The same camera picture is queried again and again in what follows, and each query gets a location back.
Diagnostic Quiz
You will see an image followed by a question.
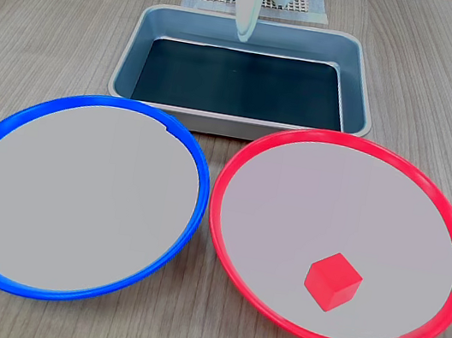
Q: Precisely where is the red cube block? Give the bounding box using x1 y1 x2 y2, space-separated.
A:
299 246 368 318

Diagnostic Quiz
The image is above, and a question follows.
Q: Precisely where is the silver metal tray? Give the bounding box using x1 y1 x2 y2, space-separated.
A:
102 0 387 161

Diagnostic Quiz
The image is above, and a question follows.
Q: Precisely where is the blue rimmed round dish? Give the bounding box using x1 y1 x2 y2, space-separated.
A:
0 75 224 326

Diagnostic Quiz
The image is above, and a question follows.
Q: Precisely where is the red rimmed round dish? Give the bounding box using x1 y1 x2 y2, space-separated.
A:
188 111 452 338

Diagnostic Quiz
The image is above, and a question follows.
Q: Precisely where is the black tray liner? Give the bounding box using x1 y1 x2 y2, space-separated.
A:
129 32 354 135

